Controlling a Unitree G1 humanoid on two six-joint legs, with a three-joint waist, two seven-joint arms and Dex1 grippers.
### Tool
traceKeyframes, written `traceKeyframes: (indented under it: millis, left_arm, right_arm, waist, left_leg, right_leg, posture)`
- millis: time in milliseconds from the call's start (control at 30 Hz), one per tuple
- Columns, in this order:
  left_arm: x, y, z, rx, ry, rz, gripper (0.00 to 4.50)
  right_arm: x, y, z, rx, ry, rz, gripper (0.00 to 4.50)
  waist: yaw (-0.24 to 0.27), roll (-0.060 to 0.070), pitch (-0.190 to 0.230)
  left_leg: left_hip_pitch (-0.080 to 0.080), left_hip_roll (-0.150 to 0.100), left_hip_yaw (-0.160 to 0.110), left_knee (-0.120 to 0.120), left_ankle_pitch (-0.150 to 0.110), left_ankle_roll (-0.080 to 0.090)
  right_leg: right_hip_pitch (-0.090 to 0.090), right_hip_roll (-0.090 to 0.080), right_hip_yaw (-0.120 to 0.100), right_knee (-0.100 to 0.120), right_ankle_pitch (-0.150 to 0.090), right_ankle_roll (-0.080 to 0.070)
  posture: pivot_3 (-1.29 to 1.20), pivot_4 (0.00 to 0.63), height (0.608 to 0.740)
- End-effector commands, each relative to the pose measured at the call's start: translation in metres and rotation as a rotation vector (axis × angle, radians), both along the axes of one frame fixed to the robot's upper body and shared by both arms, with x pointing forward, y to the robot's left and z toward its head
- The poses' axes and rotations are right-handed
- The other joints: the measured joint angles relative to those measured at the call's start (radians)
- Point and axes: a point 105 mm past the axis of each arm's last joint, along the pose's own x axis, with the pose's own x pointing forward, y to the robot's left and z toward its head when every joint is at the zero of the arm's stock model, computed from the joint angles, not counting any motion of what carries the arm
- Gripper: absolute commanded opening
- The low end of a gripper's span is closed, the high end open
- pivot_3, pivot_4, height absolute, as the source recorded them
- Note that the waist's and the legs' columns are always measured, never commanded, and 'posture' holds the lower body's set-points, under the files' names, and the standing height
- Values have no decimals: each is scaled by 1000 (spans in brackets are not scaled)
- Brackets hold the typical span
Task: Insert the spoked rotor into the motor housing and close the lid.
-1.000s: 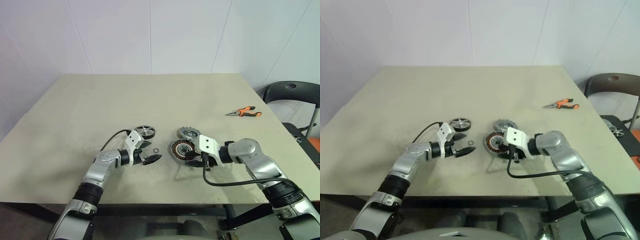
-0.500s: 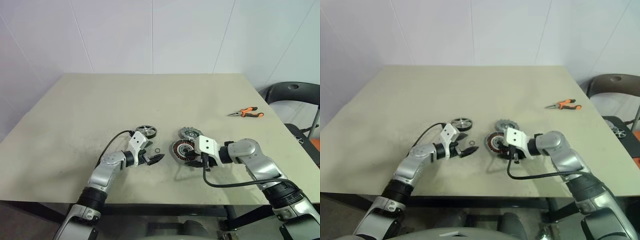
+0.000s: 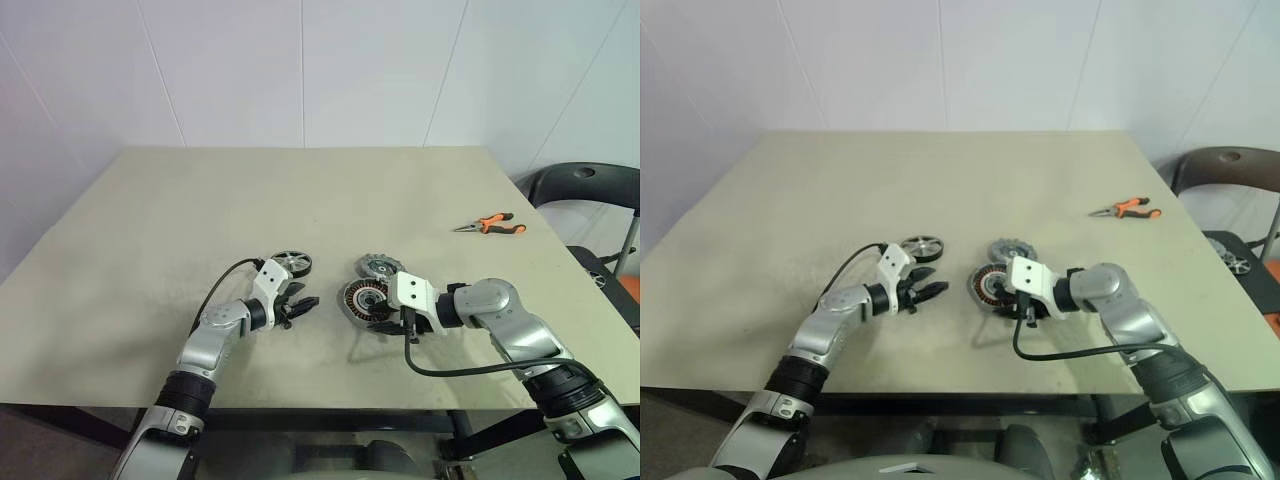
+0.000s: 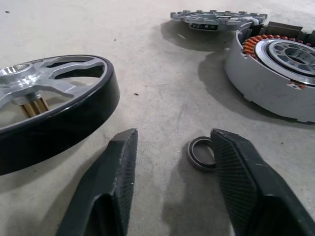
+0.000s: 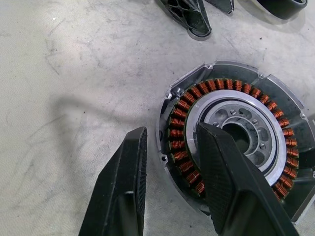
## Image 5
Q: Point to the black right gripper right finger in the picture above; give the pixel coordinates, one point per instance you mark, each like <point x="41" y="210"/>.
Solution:
<point x="226" y="186"/>

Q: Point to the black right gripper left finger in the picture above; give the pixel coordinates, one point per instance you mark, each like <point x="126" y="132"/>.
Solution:
<point x="115" y="186"/>

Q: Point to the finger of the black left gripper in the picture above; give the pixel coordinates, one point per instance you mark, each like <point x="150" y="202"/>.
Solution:
<point x="192" y="17"/>
<point x="222" y="5"/>

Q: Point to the spoked rotor with black rim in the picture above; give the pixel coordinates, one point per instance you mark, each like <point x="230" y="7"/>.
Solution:
<point x="288" y="9"/>

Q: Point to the motor housing with copper coils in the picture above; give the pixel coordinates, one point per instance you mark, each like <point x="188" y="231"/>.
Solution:
<point x="246" y="102"/>

